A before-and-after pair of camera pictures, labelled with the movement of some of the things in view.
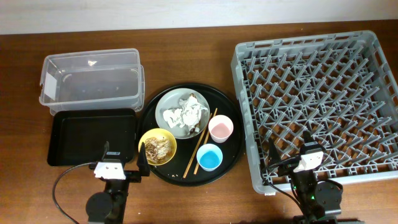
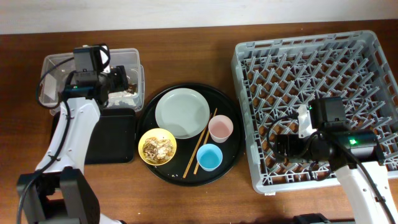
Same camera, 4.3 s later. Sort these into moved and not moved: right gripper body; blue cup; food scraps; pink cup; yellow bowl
Moved: right gripper body
Not moved: food scraps; blue cup; pink cup; yellow bowl
